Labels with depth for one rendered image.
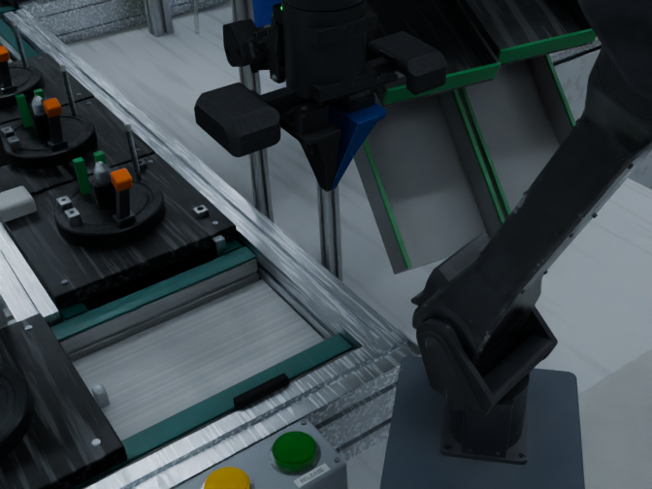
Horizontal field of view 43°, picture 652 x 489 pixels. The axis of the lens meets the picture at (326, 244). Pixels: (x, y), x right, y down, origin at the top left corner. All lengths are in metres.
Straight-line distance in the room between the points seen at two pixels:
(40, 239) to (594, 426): 0.70
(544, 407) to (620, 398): 0.32
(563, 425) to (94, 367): 0.53
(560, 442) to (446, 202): 0.39
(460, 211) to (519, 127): 0.15
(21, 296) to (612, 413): 0.69
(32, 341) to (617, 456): 0.63
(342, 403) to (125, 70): 1.15
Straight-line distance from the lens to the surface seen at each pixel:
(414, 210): 0.95
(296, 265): 1.00
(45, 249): 1.08
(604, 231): 1.26
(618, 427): 0.97
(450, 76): 0.85
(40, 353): 0.93
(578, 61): 1.97
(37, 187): 1.22
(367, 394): 0.85
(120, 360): 0.97
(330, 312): 0.92
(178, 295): 1.00
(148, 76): 1.78
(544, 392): 0.70
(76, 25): 2.01
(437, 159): 0.98
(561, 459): 0.66
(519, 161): 1.04
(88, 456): 0.81
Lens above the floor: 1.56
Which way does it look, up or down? 36 degrees down
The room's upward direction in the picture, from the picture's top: 3 degrees counter-clockwise
